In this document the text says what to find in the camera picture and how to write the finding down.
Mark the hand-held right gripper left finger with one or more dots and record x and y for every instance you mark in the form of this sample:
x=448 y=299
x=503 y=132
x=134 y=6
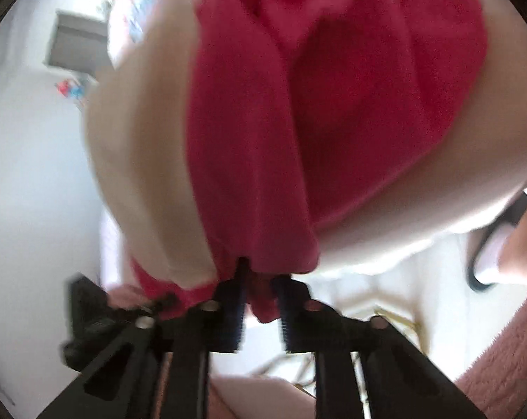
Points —
x=236 y=310

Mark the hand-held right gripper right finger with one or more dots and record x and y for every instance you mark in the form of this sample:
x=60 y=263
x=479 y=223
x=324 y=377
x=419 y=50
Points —
x=286 y=318

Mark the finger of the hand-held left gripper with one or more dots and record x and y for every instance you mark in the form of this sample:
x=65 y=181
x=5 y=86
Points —
x=166 y=303

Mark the cream and red t-shirt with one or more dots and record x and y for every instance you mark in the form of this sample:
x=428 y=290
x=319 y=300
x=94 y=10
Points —
x=246 y=139

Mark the white black-trimmed slipper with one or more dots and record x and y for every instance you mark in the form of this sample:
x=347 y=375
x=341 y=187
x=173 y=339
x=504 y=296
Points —
x=490 y=264

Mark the rack with colourful toys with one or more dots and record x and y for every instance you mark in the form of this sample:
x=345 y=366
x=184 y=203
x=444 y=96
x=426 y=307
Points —
x=73 y=91

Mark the pink fleece cloth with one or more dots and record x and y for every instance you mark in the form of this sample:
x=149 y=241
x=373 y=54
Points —
x=512 y=349

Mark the grey door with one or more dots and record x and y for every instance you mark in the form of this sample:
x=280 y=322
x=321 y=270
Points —
x=75 y=41

